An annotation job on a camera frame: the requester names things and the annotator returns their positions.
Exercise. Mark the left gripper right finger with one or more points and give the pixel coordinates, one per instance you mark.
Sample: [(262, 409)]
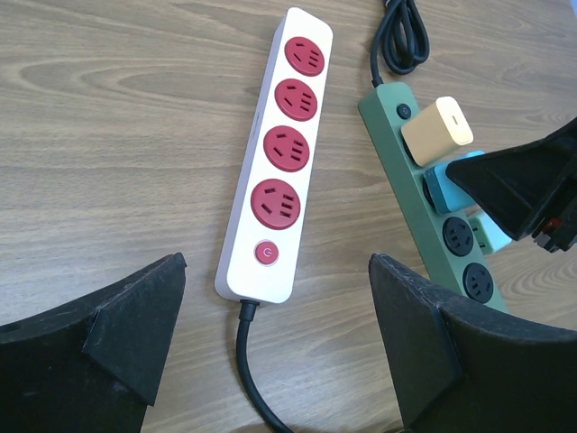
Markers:
[(460, 366)]

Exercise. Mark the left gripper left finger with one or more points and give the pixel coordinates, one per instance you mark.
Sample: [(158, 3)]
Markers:
[(93, 364)]

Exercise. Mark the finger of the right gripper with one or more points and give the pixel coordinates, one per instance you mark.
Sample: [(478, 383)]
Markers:
[(528, 189)]

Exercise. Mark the green charger plug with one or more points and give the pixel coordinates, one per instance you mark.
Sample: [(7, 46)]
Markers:
[(488, 234)]

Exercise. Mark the teal charger plug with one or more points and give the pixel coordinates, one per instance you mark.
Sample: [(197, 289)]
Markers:
[(443, 194)]

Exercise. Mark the green black power strip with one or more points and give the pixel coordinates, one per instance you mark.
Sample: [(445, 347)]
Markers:
[(446, 243)]

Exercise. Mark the yellow charger plug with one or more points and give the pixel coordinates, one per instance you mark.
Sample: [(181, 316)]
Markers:
[(438, 130)]

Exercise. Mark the cream red power strip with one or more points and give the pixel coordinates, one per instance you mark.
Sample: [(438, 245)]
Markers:
[(261, 244)]

